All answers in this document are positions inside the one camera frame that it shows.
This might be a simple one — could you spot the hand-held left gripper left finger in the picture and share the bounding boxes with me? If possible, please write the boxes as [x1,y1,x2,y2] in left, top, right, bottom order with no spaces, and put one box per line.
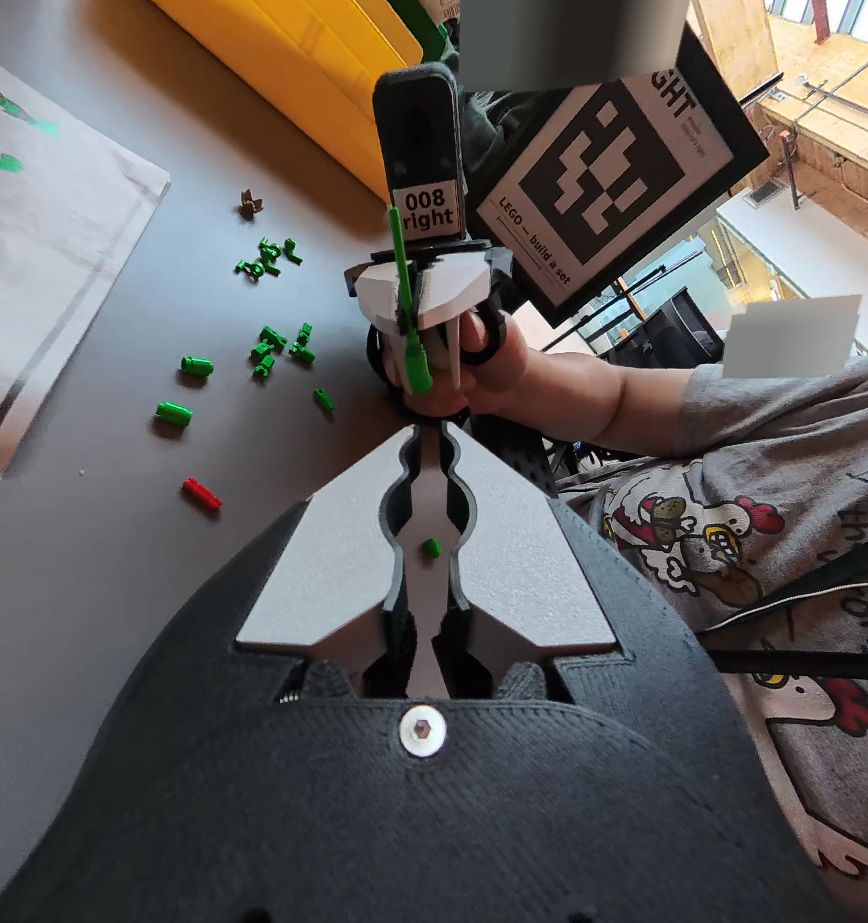
[234,424,417,699]

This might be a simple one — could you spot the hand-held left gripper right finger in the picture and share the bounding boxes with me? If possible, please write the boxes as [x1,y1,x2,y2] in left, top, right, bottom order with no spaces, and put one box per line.
[433,422,619,699]

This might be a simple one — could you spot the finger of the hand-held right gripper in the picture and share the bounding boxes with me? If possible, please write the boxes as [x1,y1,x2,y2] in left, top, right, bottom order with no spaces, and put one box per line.
[417,262,493,332]
[353,262,416,334]

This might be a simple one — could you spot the green lego stick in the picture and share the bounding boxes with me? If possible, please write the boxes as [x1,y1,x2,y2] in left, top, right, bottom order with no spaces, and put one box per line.
[388,207,421,343]

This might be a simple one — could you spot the green lego elbow piece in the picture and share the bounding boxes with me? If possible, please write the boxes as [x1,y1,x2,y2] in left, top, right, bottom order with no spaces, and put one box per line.
[404,337,434,395]

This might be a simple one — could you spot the person's right forearm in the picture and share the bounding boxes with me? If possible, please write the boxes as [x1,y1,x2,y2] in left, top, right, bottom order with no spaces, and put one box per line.
[521,346,702,459]

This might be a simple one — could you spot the cluster of green lego connectors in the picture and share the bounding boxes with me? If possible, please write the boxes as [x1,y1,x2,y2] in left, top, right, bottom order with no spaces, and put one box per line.
[250,322,317,381]
[234,237,305,284]

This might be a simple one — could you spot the lego instruction booklet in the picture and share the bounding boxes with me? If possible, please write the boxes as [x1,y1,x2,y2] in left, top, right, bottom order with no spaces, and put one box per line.
[0,47,172,520]

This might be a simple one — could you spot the person's right hand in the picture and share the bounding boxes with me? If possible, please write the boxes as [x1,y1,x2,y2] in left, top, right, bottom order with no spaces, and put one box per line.
[387,312,534,421]

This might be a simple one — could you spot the green plastic bin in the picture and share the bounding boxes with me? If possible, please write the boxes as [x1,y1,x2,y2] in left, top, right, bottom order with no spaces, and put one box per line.
[391,0,449,44]

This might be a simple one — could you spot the yellow plastic bin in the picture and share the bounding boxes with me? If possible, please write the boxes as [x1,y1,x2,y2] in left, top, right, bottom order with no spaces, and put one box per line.
[149,0,424,206]

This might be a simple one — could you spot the black framed marker sign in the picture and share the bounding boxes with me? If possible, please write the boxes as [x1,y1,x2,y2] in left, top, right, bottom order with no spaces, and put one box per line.
[475,22,771,329]

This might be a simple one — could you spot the black background desk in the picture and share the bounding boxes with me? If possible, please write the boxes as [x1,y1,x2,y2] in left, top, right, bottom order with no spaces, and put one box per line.
[578,285,727,365]

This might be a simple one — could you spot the grey printed t-shirt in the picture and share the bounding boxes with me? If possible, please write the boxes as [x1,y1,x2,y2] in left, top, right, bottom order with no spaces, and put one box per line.
[557,353,868,895]

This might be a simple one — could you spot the white cord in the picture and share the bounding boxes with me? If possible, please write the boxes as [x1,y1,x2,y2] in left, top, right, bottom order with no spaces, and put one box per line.
[697,580,868,636]

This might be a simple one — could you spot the black shoulder strap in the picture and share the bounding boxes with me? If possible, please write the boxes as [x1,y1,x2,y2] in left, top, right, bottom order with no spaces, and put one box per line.
[708,649,868,682]
[697,537,868,636]

